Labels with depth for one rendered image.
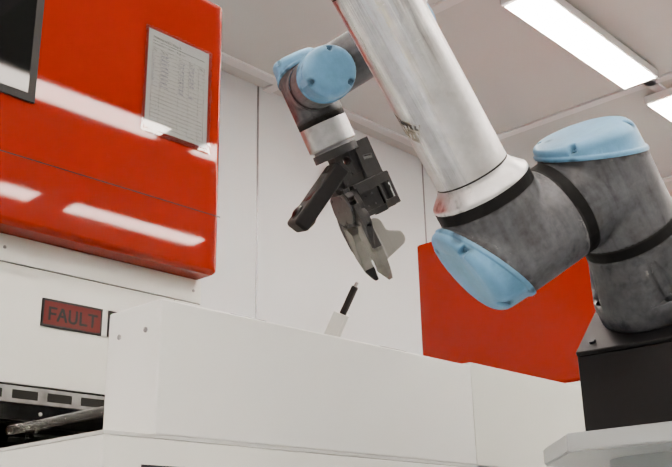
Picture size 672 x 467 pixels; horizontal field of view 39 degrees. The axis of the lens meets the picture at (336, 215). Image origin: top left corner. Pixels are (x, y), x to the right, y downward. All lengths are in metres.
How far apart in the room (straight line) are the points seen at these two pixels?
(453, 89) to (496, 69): 3.36
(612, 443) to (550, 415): 0.54
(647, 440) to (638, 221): 0.24
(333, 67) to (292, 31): 2.69
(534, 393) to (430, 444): 0.29
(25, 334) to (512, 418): 0.79
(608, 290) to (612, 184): 0.14
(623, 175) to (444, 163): 0.20
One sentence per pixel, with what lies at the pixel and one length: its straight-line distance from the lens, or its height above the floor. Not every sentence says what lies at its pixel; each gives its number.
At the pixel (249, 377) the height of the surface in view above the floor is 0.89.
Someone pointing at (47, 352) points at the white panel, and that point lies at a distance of 1.67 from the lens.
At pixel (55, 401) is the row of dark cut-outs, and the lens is 1.66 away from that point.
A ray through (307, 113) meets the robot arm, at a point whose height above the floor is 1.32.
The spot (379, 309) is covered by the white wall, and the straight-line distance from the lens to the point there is 4.63.
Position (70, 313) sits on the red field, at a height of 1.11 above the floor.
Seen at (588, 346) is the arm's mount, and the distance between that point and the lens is 1.17.
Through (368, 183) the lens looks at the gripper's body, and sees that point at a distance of 1.43.
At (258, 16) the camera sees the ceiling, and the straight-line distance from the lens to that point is 3.90.
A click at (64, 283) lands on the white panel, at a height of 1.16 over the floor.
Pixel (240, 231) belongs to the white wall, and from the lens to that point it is 4.07.
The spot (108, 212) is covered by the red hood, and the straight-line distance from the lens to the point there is 1.73.
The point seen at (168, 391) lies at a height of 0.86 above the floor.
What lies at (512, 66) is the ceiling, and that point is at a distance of 4.36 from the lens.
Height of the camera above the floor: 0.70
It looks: 20 degrees up
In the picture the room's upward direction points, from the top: 1 degrees counter-clockwise
